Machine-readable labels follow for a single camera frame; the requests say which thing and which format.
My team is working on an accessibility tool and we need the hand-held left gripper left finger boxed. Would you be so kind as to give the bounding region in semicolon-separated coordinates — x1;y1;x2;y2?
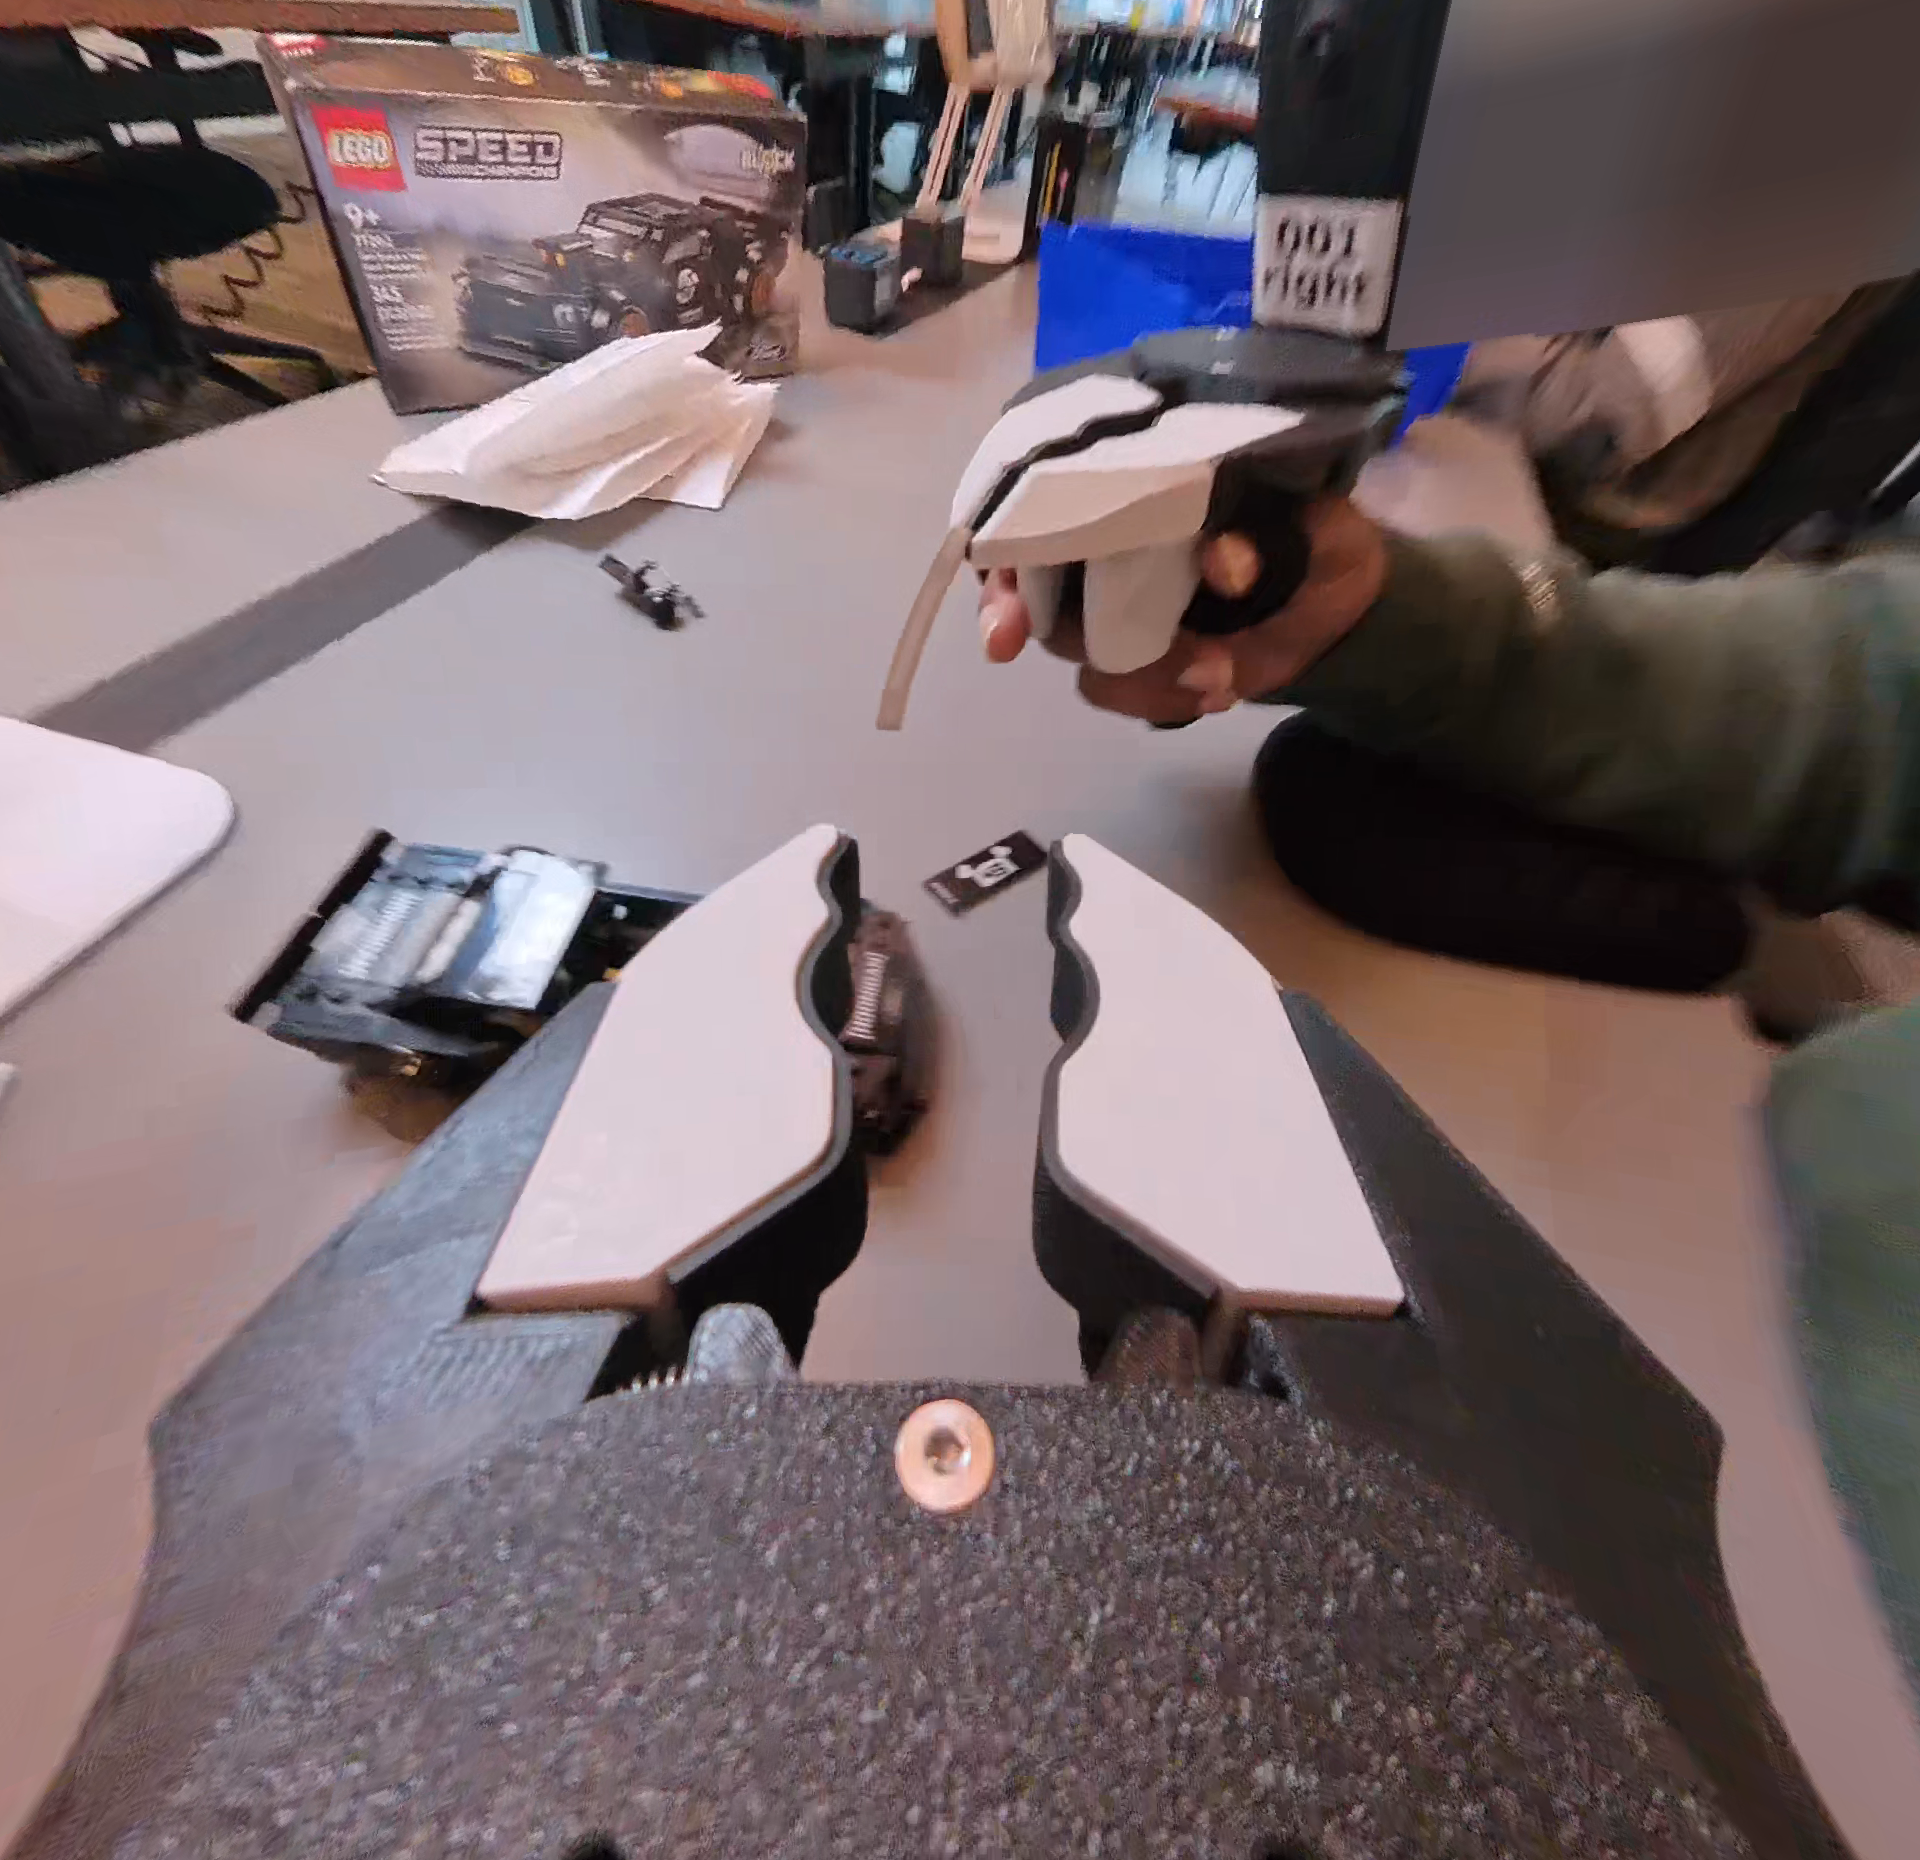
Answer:
474;822;873;1371

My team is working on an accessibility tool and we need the white sticker sheet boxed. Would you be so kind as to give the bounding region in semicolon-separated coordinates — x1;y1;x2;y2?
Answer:
874;523;981;732

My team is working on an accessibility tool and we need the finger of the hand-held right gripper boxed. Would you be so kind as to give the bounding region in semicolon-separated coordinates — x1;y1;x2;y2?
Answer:
967;402;1308;573
948;365;1168;543

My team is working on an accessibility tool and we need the black office chair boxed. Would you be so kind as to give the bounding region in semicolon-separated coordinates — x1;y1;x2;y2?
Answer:
0;26;355;490

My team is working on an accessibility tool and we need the white mat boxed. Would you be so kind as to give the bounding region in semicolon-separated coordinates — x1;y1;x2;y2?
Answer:
0;715;240;1026

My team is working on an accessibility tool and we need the small black lego piece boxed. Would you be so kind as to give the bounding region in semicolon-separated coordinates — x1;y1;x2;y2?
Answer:
597;551;708;635

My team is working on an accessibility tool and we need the white paper bags stack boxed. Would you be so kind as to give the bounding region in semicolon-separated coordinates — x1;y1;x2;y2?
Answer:
373;324;782;525

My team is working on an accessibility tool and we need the person's right hand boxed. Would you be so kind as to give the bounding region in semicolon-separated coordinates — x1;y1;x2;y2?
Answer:
979;502;1390;732

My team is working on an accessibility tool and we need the person's right forearm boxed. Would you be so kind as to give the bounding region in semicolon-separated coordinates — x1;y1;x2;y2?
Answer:
1275;533;1920;918

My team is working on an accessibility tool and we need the lego set box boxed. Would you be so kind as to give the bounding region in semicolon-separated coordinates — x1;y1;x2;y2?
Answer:
259;33;812;419

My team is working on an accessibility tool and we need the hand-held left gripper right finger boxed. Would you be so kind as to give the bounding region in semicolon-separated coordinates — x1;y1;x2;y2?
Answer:
1032;832;1411;1371

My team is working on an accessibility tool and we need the blue plastic bin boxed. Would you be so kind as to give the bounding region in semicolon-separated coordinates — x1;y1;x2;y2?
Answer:
1032;216;1476;426

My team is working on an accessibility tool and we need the black printed lego tile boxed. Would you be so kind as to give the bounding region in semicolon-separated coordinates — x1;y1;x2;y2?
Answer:
922;829;1050;918

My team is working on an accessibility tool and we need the black lego car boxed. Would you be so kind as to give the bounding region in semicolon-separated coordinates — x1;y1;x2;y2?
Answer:
229;829;936;1160

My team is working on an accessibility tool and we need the black carton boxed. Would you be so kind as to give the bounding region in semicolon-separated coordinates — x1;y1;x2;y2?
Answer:
1032;108;1125;230

